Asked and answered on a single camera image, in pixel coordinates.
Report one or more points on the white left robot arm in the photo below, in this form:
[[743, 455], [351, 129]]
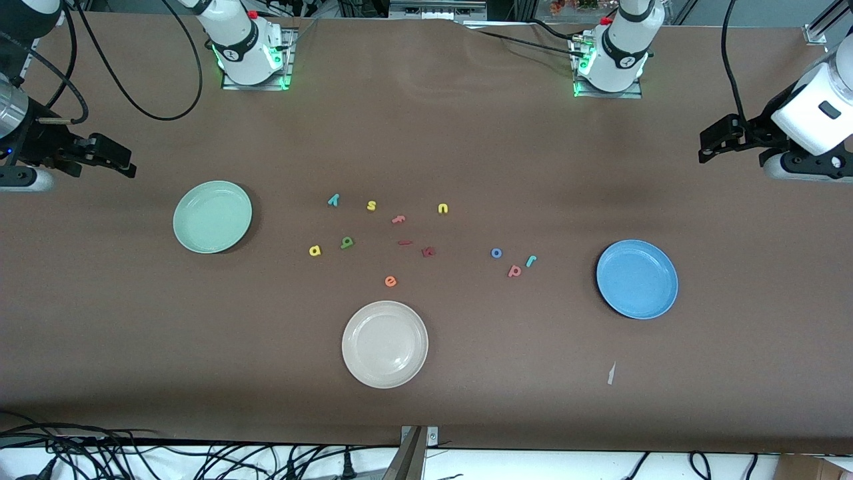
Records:
[[623, 53]]

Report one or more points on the orange pink decoration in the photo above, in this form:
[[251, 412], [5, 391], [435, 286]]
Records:
[[566, 5]]

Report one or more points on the cardboard box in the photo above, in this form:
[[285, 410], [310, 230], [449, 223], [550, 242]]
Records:
[[806, 470]]

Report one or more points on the green plate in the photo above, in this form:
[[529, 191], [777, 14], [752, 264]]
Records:
[[213, 216]]

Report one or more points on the white paper scrap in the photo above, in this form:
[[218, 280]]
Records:
[[611, 374]]

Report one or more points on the grey metal beam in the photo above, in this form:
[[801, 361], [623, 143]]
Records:
[[406, 463]]

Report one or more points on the beige plate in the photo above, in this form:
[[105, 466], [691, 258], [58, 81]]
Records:
[[384, 344]]

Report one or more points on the small metal bracket plate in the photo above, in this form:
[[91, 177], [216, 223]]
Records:
[[432, 436]]

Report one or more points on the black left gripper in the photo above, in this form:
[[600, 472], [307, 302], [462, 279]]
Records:
[[759, 130]]

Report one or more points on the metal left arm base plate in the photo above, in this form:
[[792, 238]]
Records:
[[610, 94]]

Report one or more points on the grey metal box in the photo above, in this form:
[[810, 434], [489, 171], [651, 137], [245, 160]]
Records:
[[436, 8]]

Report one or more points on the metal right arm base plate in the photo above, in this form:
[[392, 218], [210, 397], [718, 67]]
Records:
[[253, 86]]

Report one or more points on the aluminium frame profile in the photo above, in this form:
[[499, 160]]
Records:
[[823, 26]]

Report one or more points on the blue plate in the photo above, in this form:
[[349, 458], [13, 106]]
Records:
[[636, 280]]

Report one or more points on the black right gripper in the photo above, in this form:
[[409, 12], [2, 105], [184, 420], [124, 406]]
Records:
[[40, 144]]

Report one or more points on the brown table cover sheet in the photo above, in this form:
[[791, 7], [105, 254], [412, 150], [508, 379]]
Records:
[[466, 133]]

